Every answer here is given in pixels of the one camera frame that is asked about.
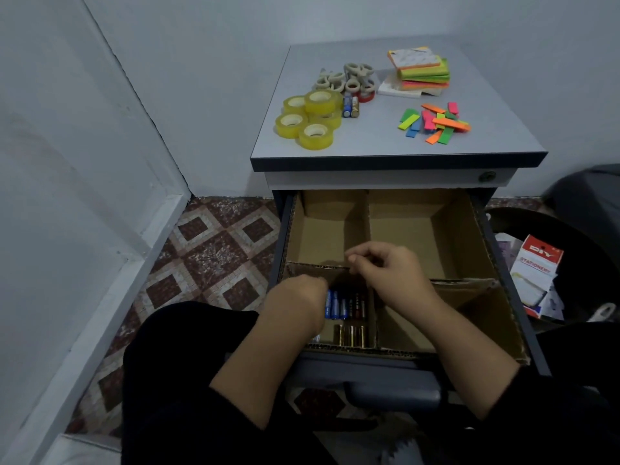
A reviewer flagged person's left hand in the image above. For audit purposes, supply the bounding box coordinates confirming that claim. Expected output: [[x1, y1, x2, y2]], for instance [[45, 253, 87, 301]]
[[261, 275, 330, 338]]

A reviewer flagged person's right hand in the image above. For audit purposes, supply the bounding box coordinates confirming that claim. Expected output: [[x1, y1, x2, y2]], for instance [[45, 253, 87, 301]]
[[345, 242, 440, 316]]

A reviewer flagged person's right forearm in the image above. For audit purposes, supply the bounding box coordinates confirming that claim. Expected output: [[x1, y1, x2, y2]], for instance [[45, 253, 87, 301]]
[[407, 297, 522, 421]]

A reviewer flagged person's left forearm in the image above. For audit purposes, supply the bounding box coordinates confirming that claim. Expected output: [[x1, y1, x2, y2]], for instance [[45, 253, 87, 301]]
[[209, 312, 321, 430]]

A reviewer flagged cluster of assorted batteries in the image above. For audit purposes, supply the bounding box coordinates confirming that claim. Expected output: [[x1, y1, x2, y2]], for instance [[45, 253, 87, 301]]
[[312, 288, 369, 349]]

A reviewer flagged brown cardboard drawer divider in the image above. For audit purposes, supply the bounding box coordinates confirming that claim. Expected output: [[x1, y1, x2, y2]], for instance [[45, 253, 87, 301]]
[[280, 189, 531, 365]]

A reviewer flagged grey open drawer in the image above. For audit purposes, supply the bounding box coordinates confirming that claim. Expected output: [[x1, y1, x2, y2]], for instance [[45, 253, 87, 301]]
[[267, 189, 552, 414]]

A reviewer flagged grey drawer cabinet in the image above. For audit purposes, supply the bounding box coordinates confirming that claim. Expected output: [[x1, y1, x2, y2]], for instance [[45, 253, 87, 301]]
[[250, 36, 548, 201]]

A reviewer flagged purple white packet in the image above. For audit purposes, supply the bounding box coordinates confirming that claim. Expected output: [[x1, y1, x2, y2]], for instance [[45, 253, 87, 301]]
[[494, 232, 523, 272]]

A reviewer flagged pile of colourful paper strips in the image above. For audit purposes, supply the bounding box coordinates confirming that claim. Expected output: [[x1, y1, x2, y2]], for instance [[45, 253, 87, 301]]
[[398, 102, 471, 146]]

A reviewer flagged person's left leg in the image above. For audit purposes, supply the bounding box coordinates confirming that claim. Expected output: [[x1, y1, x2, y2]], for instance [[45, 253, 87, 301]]
[[121, 301, 340, 465]]

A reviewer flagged person's leg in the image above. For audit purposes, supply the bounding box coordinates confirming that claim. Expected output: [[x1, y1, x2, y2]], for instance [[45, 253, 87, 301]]
[[431, 324, 620, 465], [121, 301, 340, 465]]

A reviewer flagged red white stationery packet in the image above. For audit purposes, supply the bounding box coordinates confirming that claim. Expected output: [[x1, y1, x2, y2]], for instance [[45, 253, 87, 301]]
[[510, 234, 565, 319]]

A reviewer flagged plain white note pad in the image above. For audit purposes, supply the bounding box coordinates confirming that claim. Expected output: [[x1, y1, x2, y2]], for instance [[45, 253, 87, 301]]
[[377, 75, 442, 98]]

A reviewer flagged pile of small white tape rolls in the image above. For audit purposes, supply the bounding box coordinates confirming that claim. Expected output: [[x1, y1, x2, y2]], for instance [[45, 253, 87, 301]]
[[312, 63, 377, 95]]

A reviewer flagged green sticky note pad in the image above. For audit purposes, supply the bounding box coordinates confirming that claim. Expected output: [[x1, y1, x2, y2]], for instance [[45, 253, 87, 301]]
[[397, 58, 450, 84]]

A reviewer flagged marbled white sticky note pad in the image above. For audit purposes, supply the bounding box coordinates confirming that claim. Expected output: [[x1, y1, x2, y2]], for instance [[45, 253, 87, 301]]
[[387, 46, 442, 70]]

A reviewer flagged black bin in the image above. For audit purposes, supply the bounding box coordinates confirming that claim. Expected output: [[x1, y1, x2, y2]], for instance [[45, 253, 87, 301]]
[[487, 207, 620, 332]]

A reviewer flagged dark grey bag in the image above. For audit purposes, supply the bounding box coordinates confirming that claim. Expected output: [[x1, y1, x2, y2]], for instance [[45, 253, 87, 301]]
[[545, 163, 620, 267]]

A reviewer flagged small white plastic object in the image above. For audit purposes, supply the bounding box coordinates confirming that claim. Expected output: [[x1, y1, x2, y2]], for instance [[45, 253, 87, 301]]
[[586, 302, 617, 324]]

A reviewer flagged person's right leg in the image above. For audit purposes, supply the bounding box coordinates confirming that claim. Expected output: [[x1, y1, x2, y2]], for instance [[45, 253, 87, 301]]
[[431, 324, 620, 465]]

